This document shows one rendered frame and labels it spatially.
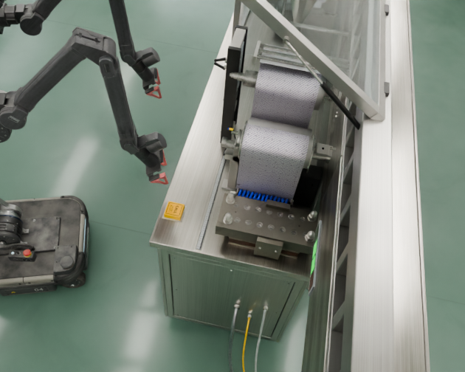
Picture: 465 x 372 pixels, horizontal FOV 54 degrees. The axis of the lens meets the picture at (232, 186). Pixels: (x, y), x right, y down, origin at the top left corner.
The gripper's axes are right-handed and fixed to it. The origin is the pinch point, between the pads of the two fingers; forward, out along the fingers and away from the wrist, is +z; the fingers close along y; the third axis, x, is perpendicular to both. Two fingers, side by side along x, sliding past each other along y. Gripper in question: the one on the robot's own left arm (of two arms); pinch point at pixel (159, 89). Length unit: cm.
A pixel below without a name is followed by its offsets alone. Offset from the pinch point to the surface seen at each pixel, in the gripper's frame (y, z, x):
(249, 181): -60, 12, -30
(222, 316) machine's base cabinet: -84, 79, 17
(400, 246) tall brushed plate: -112, -3, -74
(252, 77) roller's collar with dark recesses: -30, -9, -47
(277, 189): -64, 19, -39
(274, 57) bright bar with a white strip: -28, -12, -57
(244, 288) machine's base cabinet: -86, 49, -8
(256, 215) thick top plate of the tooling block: -72, 18, -29
